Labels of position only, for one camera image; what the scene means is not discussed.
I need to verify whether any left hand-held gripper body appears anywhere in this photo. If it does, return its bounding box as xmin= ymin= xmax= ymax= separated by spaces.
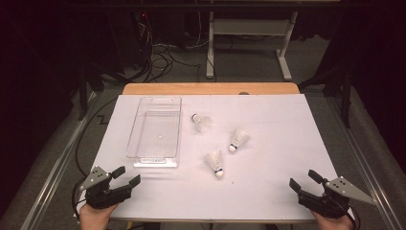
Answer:
xmin=79 ymin=165 xmax=133 ymax=211

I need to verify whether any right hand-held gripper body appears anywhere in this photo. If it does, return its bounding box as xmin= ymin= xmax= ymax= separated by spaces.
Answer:
xmin=297 ymin=175 xmax=377 ymax=220

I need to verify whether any clear plastic tray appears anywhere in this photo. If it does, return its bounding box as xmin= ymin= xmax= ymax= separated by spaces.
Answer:
xmin=125 ymin=95 xmax=183 ymax=169

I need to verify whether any white shuttlecock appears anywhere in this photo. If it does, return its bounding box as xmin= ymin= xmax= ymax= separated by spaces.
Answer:
xmin=191 ymin=112 xmax=214 ymax=133
xmin=228 ymin=127 xmax=251 ymax=153
xmin=204 ymin=149 xmax=225 ymax=179

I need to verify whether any person's right hand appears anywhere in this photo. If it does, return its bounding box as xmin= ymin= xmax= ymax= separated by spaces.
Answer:
xmin=310 ymin=210 xmax=355 ymax=230

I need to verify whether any person's left hand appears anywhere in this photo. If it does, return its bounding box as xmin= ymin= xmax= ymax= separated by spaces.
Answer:
xmin=79 ymin=202 xmax=121 ymax=230

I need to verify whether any dark metal stand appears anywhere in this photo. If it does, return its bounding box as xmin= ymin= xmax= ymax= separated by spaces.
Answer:
xmin=78 ymin=63 xmax=104 ymax=122
xmin=300 ymin=63 xmax=355 ymax=129

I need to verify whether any wooden table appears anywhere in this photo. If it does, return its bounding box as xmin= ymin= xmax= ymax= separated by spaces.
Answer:
xmin=109 ymin=82 xmax=317 ymax=224

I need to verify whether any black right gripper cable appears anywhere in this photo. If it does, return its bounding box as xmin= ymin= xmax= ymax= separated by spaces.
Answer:
xmin=343 ymin=204 xmax=362 ymax=230

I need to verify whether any black floor cable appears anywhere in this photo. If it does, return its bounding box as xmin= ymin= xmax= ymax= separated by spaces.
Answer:
xmin=75 ymin=97 xmax=119 ymax=178

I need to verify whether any metal floor rail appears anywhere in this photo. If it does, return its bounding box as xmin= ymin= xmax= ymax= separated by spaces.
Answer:
xmin=18 ymin=90 xmax=99 ymax=230
xmin=325 ymin=95 xmax=406 ymax=230

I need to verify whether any tangle of floor cables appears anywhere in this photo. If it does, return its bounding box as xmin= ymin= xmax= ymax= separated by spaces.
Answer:
xmin=137 ymin=12 xmax=218 ymax=84

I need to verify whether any white metal desk frame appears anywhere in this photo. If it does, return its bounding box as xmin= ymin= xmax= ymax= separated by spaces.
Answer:
xmin=205 ymin=11 xmax=300 ymax=82

